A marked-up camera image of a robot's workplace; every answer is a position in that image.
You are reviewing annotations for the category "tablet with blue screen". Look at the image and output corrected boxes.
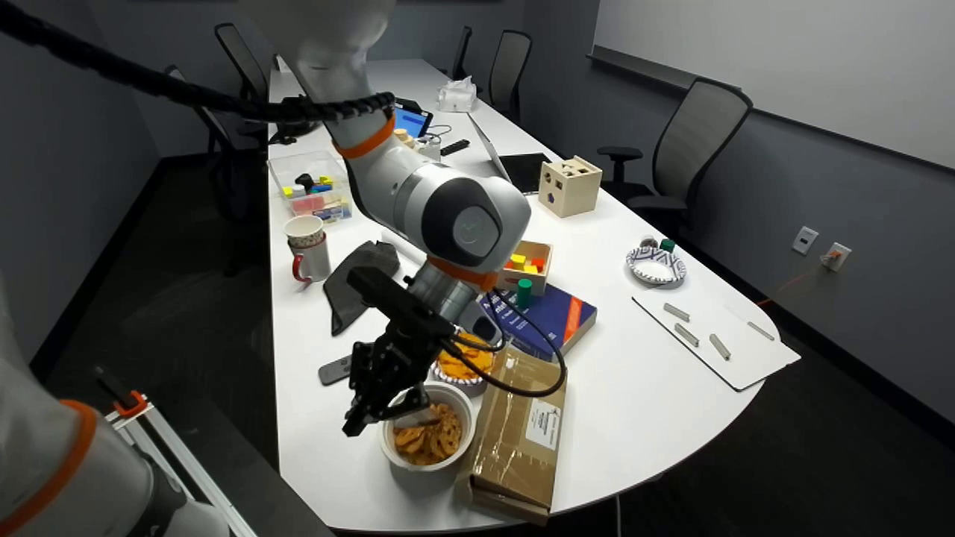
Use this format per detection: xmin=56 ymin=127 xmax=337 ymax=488
xmin=395 ymin=108 xmax=434 ymax=137

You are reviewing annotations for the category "wooden tray with coloured blocks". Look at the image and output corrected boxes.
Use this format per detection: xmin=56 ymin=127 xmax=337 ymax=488
xmin=498 ymin=240 xmax=551 ymax=296

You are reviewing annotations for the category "grey remote control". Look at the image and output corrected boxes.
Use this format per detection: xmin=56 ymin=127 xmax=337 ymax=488
xmin=319 ymin=355 xmax=352 ymax=388

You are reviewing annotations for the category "patterned paper plate with chips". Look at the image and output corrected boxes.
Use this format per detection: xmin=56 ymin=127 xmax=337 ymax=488
xmin=434 ymin=333 xmax=498 ymax=388

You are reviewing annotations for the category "blue hardcover book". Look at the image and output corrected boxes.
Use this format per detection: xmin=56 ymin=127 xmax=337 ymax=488
xmin=481 ymin=284 xmax=598 ymax=361

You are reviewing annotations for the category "black office chair far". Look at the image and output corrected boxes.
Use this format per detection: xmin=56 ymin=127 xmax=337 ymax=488
xmin=489 ymin=30 xmax=531 ymax=118

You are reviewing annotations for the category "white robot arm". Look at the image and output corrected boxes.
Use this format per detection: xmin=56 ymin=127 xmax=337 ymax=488
xmin=238 ymin=0 xmax=531 ymax=434

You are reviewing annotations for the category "black office chair right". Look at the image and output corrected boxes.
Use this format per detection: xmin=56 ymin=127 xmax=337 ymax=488
xmin=599 ymin=76 xmax=753 ymax=236

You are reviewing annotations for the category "white bowl of pretzels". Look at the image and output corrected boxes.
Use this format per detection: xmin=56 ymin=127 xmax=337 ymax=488
xmin=380 ymin=381 xmax=477 ymax=475

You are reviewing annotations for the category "brown cardboard box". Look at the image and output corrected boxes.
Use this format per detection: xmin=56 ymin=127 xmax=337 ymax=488
xmin=466 ymin=346 xmax=563 ymax=522

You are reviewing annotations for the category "white mug with red handle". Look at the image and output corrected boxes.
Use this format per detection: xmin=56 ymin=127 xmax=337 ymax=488
xmin=286 ymin=214 xmax=331 ymax=284

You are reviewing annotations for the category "black office chair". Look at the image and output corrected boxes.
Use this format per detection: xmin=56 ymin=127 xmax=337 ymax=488
xmin=489 ymin=30 xmax=531 ymax=118
xmin=599 ymin=76 xmax=753 ymax=236

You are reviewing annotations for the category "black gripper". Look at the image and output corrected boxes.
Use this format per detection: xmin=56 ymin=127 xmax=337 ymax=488
xmin=343 ymin=270 xmax=453 ymax=434

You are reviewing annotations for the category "coiled white cable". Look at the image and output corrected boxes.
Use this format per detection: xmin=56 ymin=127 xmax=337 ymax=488
xmin=623 ymin=240 xmax=689 ymax=291

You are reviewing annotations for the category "dark grey cloth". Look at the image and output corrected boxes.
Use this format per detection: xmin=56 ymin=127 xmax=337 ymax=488
xmin=322 ymin=240 xmax=401 ymax=333

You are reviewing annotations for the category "wooden shape sorter cube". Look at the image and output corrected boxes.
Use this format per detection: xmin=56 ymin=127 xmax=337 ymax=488
xmin=538 ymin=154 xmax=604 ymax=217

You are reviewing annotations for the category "green peg toy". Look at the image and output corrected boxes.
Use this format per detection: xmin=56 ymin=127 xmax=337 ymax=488
xmin=516 ymin=278 xmax=535 ymax=309

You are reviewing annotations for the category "clear bin with toys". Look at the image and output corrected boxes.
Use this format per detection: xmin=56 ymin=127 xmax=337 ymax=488
xmin=268 ymin=152 xmax=352 ymax=224

